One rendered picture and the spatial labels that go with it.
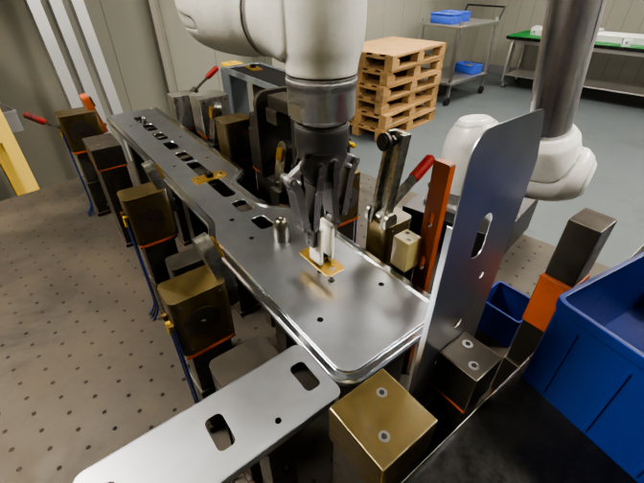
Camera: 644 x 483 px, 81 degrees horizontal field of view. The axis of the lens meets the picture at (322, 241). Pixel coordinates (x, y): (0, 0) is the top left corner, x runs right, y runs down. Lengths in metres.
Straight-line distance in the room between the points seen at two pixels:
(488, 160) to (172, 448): 0.43
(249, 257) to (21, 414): 0.58
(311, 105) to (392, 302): 0.32
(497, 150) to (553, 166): 0.79
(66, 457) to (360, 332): 0.61
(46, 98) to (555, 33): 2.89
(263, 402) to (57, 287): 0.91
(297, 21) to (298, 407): 0.44
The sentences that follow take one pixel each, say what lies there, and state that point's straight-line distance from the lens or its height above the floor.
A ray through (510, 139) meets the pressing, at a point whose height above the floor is 1.32.
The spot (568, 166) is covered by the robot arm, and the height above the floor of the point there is 1.04.
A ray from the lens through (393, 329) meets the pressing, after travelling 0.58.
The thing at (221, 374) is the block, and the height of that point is 0.98.
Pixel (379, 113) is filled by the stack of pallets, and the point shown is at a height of 0.28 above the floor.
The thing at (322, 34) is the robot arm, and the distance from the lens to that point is 0.46.
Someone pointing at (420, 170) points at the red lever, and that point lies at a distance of 0.73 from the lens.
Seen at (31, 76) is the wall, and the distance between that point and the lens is 3.16.
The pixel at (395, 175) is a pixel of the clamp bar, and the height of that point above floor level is 1.15.
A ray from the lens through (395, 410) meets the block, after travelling 0.44.
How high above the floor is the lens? 1.43
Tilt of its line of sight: 36 degrees down
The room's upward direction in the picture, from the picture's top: straight up
